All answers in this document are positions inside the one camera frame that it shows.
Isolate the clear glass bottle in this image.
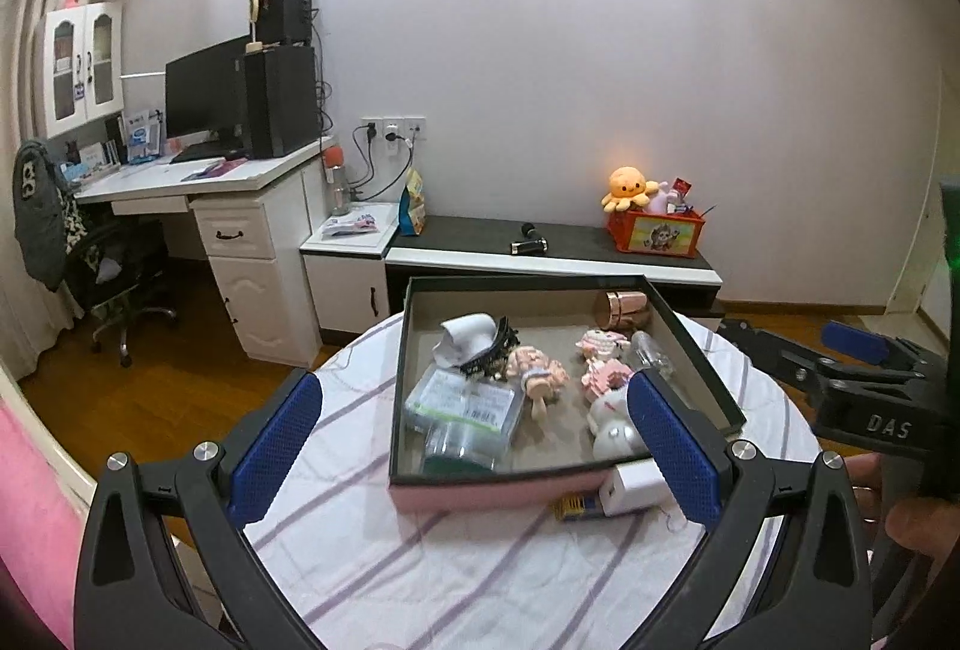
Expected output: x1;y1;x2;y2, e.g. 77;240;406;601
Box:
630;330;675;380

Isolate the rose gold metal canister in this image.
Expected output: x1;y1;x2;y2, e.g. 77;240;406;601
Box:
594;290;651;331

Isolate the pink white block house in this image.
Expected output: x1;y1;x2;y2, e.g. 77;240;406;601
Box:
576;328;630;363

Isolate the pig girl figurine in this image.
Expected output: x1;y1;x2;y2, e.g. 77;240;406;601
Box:
506;346;569;423

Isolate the clear tape roll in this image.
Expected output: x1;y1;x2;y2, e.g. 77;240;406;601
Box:
421;423;500;476

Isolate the clear plastic card box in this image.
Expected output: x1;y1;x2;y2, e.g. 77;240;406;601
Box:
404;366;524;445

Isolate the black hair claw clip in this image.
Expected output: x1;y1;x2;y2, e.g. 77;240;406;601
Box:
459;317;519;382

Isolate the person's right hand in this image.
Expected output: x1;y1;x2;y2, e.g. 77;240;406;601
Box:
846;453;958;561

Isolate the pink bedding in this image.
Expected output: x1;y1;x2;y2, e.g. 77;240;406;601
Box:
2;405;82;648

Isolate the white power adapter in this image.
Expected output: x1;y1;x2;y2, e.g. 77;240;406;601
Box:
599;458;674;517

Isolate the white astronaut figure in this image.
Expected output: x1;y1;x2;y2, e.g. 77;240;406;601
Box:
587;387;649;462

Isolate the pink donut block model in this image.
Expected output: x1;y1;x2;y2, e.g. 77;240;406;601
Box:
581;357;633;403

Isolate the small yellow black battery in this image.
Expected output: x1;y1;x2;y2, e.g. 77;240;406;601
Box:
553;494;605;522

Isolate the orange toy storage box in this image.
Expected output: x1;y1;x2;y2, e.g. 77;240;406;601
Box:
607;209;704;258

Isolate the orange octopus plush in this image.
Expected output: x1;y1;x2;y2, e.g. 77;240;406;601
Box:
601;166;659;214

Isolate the beige curtain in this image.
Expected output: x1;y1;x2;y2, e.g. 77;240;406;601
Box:
0;0;88;379

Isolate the striped white tablecloth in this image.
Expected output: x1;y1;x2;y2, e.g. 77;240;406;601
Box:
242;307;827;650

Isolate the black office chair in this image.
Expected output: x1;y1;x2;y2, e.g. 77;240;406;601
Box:
64;218;181;369

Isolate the pink black storage box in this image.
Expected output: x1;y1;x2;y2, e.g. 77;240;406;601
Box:
389;276;745;513

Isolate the black massage gun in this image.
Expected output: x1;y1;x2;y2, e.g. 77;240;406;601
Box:
509;223;548;257

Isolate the small white side cabinet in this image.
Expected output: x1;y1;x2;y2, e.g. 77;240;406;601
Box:
299;203;398;336

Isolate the dark hanging jacket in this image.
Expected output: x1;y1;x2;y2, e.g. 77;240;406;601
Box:
11;140;88;292

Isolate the white desk with drawers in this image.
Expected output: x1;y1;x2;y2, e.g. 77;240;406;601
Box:
78;141;325;367

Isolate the white spray nozzle head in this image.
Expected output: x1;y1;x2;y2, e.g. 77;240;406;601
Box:
433;313;496;369

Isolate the black white tv cabinet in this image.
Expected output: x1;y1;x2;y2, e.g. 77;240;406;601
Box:
384;216;724;320

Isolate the orange cap water bottle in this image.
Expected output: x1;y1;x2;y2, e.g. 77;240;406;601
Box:
322;145;352;216

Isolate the yellow blue snack bag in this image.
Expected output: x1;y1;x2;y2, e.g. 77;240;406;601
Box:
398;169;427;237

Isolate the black computer monitor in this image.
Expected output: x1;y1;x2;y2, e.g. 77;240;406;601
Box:
164;37;249;162

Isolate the black computer tower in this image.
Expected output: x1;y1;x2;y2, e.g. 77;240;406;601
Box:
241;45;320;159

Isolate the black speaker box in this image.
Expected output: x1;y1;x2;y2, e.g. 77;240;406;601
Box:
249;0;313;45

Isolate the white wall power strip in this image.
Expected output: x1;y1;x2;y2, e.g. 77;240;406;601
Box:
359;115;428;140

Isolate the white wall cabinet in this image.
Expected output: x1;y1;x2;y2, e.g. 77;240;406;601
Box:
39;3;124;138

